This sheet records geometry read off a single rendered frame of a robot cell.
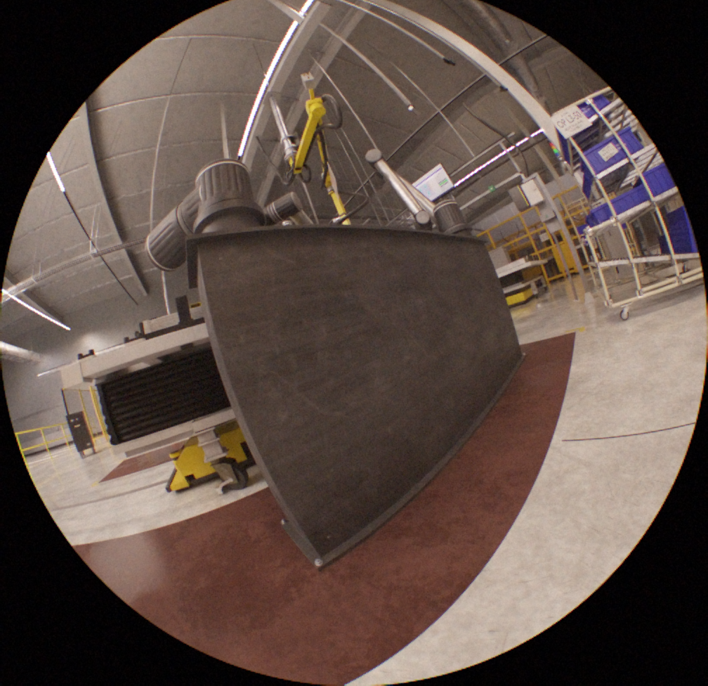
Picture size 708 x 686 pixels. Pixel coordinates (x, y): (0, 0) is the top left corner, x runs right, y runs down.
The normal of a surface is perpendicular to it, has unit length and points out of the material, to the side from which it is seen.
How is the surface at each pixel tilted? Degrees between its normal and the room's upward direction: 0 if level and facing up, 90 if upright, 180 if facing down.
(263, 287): 90
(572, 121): 90
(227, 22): 175
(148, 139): 175
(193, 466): 90
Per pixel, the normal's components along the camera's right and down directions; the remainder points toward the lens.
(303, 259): 0.56, -0.22
